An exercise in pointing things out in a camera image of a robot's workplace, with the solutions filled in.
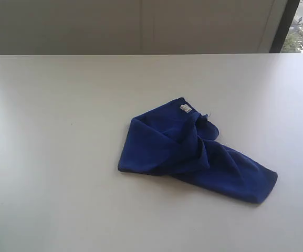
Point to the white clothing label tag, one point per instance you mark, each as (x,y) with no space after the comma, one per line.
(186,108)

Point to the black window frame post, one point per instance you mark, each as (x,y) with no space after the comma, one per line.
(284,25)

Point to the blue towel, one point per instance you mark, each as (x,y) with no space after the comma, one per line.
(167,141)

